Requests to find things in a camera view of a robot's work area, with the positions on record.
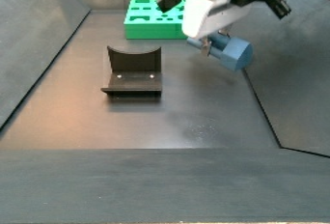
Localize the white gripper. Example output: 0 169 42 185
182 0 250 56

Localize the blue three prong object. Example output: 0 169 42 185
188 32 253 71

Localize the dark curved fixture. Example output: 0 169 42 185
101 46 164 96

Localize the green shape sorting block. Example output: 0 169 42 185
125 0 186 40

